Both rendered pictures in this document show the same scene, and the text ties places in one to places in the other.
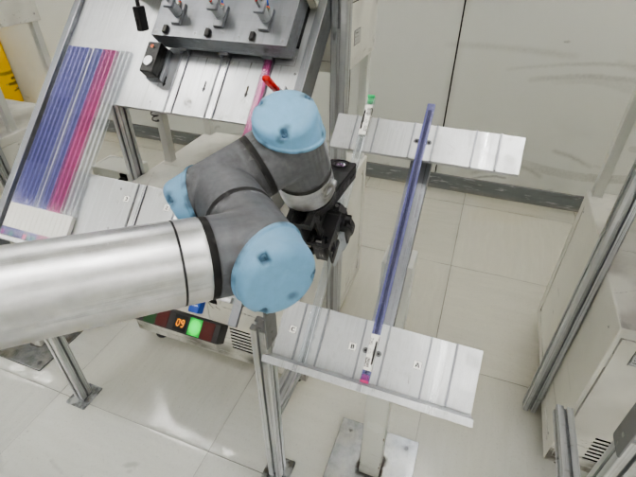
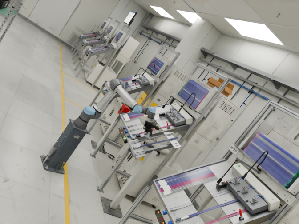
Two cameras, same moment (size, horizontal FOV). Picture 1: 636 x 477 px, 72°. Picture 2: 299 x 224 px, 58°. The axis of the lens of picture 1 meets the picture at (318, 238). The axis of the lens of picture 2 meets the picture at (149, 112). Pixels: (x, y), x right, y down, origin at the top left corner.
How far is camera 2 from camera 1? 2.40 m
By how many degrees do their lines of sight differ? 46
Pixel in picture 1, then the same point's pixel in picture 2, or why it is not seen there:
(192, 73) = (164, 119)
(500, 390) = not seen: outside the picture
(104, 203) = (135, 122)
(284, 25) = (178, 121)
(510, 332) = not seen: outside the picture
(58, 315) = (126, 98)
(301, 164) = (149, 112)
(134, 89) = (156, 116)
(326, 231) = (147, 127)
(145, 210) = (138, 125)
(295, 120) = (151, 108)
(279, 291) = (136, 109)
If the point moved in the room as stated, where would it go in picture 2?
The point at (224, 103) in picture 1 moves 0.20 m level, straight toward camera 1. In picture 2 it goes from (162, 124) to (154, 122)
